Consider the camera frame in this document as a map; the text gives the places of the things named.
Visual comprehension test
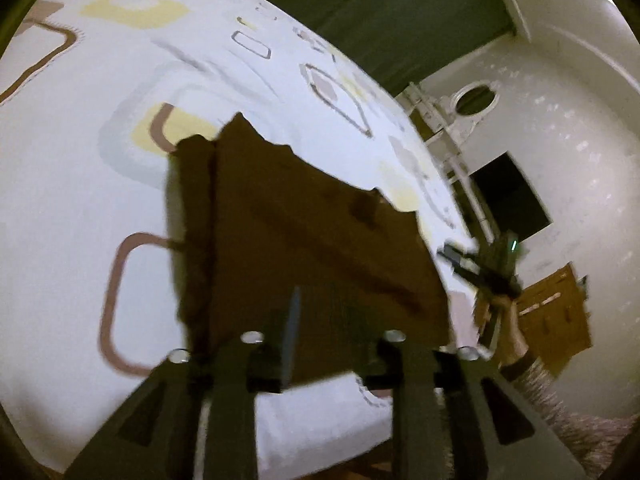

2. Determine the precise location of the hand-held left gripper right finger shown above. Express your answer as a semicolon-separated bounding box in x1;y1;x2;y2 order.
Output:
357;330;588;480

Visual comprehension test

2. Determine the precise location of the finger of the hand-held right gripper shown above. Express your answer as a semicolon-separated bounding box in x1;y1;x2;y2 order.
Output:
437;242;480;264
450;262;485;287

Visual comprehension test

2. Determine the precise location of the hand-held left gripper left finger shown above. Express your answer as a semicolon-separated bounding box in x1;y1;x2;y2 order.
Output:
65;285;306;480

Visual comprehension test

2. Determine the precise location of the brown plaid sweater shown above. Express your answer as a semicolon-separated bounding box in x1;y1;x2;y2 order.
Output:
167;112;451;391

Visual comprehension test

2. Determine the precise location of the person's right forearm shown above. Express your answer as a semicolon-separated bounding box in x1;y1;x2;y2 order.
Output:
487;295;638;473

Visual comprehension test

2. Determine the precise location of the black television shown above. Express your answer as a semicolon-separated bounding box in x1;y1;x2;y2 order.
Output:
470;152;553;246

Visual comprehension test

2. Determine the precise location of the wooden cabinet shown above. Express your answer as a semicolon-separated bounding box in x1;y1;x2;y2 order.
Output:
472;262;593;378

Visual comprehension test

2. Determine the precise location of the oval vanity mirror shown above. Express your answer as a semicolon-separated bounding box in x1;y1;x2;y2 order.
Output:
450;80;501;121

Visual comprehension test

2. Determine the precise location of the dark green curtain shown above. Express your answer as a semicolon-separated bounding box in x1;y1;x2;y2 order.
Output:
227;0;518;96

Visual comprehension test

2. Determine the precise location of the patterned white bed sheet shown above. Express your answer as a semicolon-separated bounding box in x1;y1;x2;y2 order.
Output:
0;0;481;476

